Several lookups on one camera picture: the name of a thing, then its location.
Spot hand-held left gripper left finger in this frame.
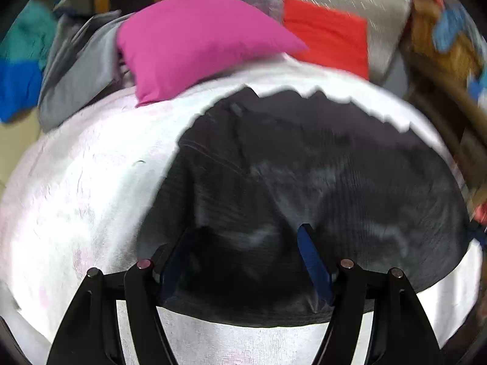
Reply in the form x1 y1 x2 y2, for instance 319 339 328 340
46 228 198 365

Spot dark grey jacket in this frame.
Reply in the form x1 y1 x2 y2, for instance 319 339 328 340
137 85 476 328

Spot light blue box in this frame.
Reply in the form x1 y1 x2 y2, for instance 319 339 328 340
468 72 487 103

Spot pink pillow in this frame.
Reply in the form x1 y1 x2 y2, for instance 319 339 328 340
116 0 309 107

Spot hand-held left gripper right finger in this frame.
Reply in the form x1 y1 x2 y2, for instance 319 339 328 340
297 224 446 365

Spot teal garment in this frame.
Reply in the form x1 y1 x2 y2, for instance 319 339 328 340
0 0 58 65

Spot blue jacket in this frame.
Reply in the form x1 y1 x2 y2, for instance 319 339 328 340
0 59 44 122

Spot blue cloth item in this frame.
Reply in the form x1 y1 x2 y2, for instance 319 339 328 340
434 8 476 54

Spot red cloth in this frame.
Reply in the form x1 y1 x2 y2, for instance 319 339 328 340
282 0 370 80

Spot white pink blanket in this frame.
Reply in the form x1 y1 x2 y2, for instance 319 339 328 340
0 55 484 365

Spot wooden side table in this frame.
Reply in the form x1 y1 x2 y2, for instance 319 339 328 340
403 0 487 214

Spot light grey garment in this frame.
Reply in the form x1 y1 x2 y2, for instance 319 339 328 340
38 9 134 130

